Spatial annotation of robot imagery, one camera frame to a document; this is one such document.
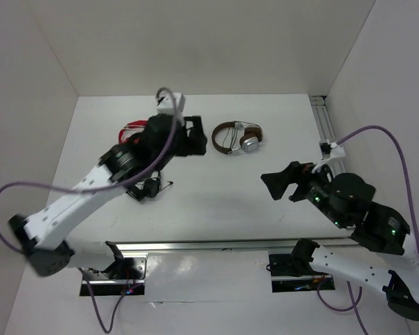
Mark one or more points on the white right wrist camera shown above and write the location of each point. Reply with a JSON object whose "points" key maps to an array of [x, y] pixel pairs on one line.
{"points": [[330, 152]]}

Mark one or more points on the aluminium rail right side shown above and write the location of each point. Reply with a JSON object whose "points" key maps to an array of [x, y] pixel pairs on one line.
{"points": [[322, 118]]}

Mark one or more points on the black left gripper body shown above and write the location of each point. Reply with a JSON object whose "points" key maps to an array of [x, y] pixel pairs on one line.
{"points": [[179, 144]]}

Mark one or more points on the black headphones lower with cable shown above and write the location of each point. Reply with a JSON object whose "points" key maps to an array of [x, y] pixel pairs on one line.
{"points": [[148, 188]]}

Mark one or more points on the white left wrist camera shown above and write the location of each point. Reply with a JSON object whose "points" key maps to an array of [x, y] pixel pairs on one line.
{"points": [[167, 104]]}

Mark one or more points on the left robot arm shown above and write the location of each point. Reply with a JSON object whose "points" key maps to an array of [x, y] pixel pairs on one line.
{"points": [[43, 236]]}

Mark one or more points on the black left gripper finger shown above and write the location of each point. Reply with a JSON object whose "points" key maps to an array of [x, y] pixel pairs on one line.
{"points": [[193, 127], [194, 146]]}

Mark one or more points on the brown silver headphones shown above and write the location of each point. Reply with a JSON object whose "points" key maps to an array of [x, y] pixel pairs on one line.
{"points": [[241, 136]]}

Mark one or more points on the aluminium front rail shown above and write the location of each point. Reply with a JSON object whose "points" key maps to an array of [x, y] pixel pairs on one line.
{"points": [[211, 245]]}

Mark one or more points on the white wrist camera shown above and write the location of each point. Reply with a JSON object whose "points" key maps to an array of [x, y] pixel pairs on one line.
{"points": [[330, 152], [167, 104]]}

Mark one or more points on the red headphones with white cable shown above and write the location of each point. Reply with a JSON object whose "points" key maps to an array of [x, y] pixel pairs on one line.
{"points": [[130, 129]]}

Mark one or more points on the aluminium rail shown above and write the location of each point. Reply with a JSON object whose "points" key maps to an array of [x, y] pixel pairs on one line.
{"points": [[211, 245], [322, 118]]}

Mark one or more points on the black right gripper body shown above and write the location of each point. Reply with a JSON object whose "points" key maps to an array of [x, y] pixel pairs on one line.
{"points": [[309, 183]]}

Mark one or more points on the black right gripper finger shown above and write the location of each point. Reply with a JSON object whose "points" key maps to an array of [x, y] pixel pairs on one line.
{"points": [[296, 169], [278, 182]]}

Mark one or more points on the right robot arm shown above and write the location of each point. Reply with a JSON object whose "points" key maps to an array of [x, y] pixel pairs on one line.
{"points": [[347, 201]]}

